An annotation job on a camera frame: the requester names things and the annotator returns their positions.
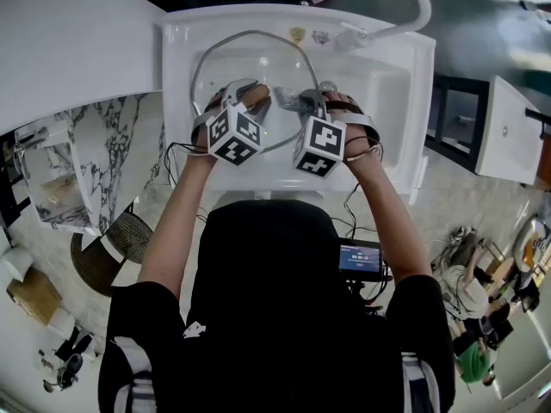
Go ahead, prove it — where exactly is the silver and yellow device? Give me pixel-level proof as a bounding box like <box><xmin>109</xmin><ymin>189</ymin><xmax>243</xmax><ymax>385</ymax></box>
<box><xmin>514</xmin><ymin>217</ymin><xmax>551</xmax><ymax>274</ymax></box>

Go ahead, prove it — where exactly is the white rectangular washbasin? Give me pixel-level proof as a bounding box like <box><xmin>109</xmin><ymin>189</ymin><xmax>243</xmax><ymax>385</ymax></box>
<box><xmin>474</xmin><ymin>74</ymin><xmax>546</xmax><ymax>187</ymax></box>

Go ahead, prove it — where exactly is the white curved faucet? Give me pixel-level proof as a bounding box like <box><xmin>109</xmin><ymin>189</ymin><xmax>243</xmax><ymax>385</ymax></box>
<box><xmin>333</xmin><ymin>0</ymin><xmax>432</xmax><ymax>53</ymax></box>

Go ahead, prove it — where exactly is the person's right forearm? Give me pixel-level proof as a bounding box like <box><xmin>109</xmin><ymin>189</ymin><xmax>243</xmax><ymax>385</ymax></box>
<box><xmin>344</xmin><ymin>157</ymin><xmax>434</xmax><ymax>292</ymax></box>

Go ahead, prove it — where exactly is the black equipment pile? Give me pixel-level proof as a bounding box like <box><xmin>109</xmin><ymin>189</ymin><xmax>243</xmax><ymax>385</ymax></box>
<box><xmin>40</xmin><ymin>329</ymin><xmax>94</xmax><ymax>393</ymax></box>

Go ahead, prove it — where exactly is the dark wicker chair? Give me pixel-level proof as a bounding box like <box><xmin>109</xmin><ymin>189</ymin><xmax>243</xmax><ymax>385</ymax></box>
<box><xmin>70</xmin><ymin>211</ymin><xmax>154</xmax><ymax>299</ymax></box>

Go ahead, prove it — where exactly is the person's left hand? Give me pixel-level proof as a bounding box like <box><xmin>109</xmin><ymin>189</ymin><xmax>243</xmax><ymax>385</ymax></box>
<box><xmin>191</xmin><ymin>91</ymin><xmax>226</xmax><ymax>154</ymax></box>

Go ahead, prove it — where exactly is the chrome faucet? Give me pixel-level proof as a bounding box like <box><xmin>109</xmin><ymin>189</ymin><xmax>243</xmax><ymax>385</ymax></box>
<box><xmin>15</xmin><ymin>127</ymin><xmax>48</xmax><ymax>145</ymax></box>

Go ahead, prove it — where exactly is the person's right hand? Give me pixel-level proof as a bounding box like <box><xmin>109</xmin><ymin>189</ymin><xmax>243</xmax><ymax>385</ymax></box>
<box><xmin>323</xmin><ymin>91</ymin><xmax>383</xmax><ymax>163</ymax></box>

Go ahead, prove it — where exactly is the person's left forearm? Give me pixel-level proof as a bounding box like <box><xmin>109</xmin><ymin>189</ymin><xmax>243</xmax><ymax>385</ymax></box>
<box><xmin>136</xmin><ymin>151</ymin><xmax>216</xmax><ymax>300</ymax></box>

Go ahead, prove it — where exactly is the black cable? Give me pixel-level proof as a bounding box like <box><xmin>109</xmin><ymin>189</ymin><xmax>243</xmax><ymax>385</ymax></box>
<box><xmin>165</xmin><ymin>141</ymin><xmax>207</xmax><ymax>184</ymax></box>
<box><xmin>343</xmin><ymin>182</ymin><xmax>381</xmax><ymax>241</ymax></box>

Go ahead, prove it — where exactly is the glass pot lid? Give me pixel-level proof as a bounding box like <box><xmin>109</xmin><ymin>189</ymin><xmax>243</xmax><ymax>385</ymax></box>
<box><xmin>189</xmin><ymin>29</ymin><xmax>322</xmax><ymax>152</ymax></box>

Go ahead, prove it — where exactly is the grey hand strap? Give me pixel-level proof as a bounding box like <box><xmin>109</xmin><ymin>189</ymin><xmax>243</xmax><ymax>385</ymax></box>
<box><xmin>333</xmin><ymin>109</ymin><xmax>381</xmax><ymax>144</ymax></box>
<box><xmin>191</xmin><ymin>112</ymin><xmax>216</xmax><ymax>145</ymax></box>

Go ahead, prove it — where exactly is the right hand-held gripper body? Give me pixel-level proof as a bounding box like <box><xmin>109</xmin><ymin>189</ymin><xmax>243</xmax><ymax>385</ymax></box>
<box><xmin>293</xmin><ymin>103</ymin><xmax>348</xmax><ymax>181</ymax></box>

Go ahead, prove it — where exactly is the black faucet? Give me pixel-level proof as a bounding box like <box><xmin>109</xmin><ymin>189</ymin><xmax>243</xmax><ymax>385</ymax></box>
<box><xmin>524</xmin><ymin>106</ymin><xmax>551</xmax><ymax>139</ymax></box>

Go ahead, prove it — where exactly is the cardboard box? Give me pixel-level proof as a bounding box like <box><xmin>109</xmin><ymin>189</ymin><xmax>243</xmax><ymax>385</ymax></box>
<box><xmin>6</xmin><ymin>267</ymin><xmax>64</xmax><ymax>326</ymax></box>

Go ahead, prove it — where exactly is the small monitor screen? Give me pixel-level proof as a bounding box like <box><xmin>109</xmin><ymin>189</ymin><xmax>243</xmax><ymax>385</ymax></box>
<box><xmin>337</xmin><ymin>238</ymin><xmax>384</xmax><ymax>283</ymax></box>

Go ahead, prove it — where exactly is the person's black shirt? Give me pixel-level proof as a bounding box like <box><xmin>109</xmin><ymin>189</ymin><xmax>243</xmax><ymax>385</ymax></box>
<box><xmin>97</xmin><ymin>199</ymin><xmax>457</xmax><ymax>413</ymax></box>

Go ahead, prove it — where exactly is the white sink basin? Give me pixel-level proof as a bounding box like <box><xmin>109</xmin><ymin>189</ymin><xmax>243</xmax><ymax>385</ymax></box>
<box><xmin>161</xmin><ymin>3</ymin><xmax>436</xmax><ymax>206</ymax></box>

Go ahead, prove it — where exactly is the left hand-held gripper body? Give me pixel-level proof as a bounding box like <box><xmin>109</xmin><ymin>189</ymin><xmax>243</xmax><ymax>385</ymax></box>
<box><xmin>205</xmin><ymin>96</ymin><xmax>264</xmax><ymax>168</ymax></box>

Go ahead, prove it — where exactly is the black metal washbasin frame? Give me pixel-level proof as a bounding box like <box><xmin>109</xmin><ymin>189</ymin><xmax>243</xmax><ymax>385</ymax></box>
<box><xmin>424</xmin><ymin>73</ymin><xmax>492</xmax><ymax>174</ymax></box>

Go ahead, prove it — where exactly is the steel wool scrubber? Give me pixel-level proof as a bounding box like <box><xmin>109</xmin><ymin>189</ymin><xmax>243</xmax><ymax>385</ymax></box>
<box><xmin>273</xmin><ymin>86</ymin><xmax>312</xmax><ymax>114</ymax></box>

